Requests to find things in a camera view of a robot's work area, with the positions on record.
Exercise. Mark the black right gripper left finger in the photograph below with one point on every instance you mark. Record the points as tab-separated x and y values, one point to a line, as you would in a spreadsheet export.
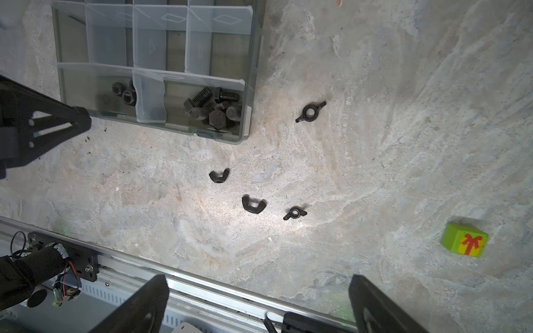
144	311

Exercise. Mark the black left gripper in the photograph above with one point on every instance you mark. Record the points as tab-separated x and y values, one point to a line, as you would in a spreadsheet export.
32	124

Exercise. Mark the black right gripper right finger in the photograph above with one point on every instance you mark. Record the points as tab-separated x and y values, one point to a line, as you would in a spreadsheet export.
374	311

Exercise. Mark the black hex nut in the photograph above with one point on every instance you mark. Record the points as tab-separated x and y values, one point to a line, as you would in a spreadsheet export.
118	89
129	97

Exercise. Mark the black wing nut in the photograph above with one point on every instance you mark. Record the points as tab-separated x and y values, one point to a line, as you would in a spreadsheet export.
310	112
254	206
219	178
295	213

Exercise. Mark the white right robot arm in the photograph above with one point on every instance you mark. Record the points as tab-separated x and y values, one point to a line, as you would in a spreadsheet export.
271	314

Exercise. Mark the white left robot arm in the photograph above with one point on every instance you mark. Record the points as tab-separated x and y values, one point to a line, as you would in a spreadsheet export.
41	260

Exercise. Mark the green gift-print cube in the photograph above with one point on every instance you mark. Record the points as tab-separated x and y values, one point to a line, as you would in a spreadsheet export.
465	240

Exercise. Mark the translucent grey organizer box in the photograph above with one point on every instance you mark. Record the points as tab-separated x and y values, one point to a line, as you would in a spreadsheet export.
167	51

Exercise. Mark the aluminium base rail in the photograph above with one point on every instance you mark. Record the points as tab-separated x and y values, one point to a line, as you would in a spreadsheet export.
52	283

